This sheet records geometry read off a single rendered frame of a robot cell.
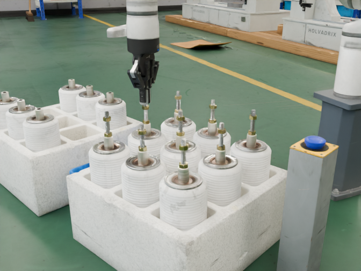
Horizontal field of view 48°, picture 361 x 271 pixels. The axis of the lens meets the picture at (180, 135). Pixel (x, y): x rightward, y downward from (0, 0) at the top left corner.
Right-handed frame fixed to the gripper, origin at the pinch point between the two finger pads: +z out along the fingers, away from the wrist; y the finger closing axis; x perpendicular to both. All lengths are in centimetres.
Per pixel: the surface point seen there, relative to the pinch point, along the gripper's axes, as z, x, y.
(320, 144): 2.7, -41.8, -9.6
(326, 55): 29, -33, 242
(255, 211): 20.9, -30.3, -8.3
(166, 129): 10.8, -2.6, 6.7
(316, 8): -1, -19, 289
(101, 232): 27.0, 2.3, -19.9
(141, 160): 9.1, -6.7, -16.3
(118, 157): 10.8, 0.4, -13.5
